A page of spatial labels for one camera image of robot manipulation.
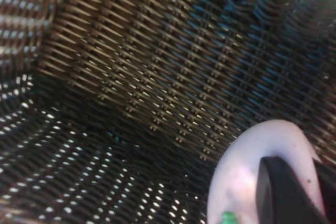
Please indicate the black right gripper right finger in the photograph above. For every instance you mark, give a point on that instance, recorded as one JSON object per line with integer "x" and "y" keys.
{"x": 330, "y": 192}

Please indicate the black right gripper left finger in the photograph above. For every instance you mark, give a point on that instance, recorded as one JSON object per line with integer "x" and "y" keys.
{"x": 288, "y": 195}

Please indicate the pale pink peach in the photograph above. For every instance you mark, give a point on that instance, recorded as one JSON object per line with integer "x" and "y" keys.
{"x": 233, "y": 176}

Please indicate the dark brown wicker basket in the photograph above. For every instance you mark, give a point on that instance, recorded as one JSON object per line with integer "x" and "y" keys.
{"x": 131, "y": 77}

